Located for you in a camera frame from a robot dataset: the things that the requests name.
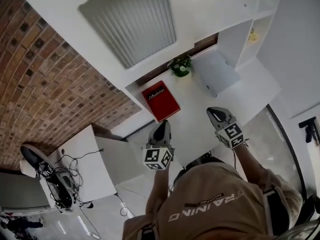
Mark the person's beige shirt torso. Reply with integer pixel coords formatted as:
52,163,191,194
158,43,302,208
122,162,305,240

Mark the white desk with hutch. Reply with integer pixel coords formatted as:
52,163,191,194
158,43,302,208
12,0,285,169

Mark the white cabinet with glass doors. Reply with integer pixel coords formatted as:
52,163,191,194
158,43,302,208
12,0,285,91

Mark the white small box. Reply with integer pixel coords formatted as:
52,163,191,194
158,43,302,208
19,158,38,178

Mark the black shoulder strap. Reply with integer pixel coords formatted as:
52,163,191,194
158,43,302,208
141,225,156,240
262,186,288,235

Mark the white cabinet door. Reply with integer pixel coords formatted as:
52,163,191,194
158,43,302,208
12,0,221,91

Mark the person's left forearm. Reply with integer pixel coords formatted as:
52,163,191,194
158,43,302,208
146,167,173,219

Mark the yellow crumpled cloth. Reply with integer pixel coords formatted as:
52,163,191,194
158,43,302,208
247,27,260,43

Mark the light grey laptop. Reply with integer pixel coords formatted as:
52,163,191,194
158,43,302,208
192,50,241,99

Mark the small potted flower plant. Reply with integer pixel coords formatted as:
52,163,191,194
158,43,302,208
166,55,193,79

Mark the red hardcover book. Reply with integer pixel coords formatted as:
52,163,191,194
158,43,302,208
141,80,181,124

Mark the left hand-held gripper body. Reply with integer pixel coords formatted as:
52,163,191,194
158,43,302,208
142,141,176,171

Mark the person's right forearm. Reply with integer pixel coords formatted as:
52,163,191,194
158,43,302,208
233,142,273,185

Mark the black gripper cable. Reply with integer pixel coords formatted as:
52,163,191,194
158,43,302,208
231,138,251,170

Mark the black floor power cable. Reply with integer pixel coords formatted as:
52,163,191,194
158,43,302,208
114,192,137,219

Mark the person's right black shoe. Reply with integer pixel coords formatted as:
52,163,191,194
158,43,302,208
197,152,226,165

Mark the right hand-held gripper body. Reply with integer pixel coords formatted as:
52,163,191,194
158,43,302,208
215,120,245,150

